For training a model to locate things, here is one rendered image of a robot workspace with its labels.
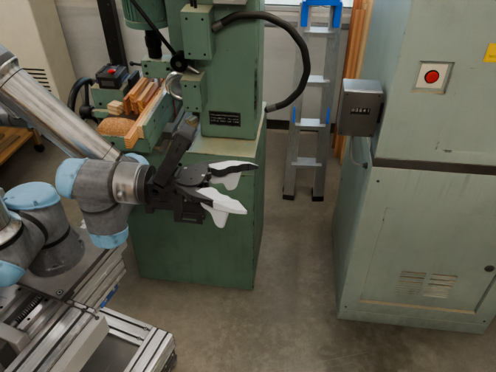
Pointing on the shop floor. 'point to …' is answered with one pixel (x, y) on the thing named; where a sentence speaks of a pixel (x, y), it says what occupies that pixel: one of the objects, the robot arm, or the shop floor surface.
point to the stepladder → (296, 124)
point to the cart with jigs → (8, 140)
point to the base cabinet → (204, 239)
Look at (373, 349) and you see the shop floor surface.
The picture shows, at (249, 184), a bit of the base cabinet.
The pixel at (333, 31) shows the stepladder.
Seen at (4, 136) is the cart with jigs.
